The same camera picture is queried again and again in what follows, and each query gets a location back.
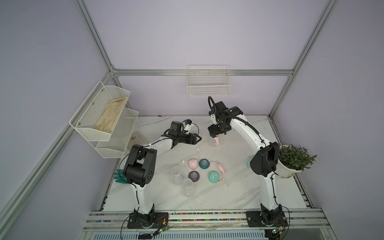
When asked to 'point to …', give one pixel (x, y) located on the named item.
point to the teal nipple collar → (204, 163)
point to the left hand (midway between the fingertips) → (197, 139)
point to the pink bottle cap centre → (193, 164)
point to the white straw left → (183, 161)
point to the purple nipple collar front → (194, 175)
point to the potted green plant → (292, 159)
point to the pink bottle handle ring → (217, 140)
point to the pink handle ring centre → (222, 168)
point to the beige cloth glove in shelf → (110, 115)
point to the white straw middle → (198, 149)
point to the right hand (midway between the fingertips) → (218, 133)
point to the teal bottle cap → (213, 177)
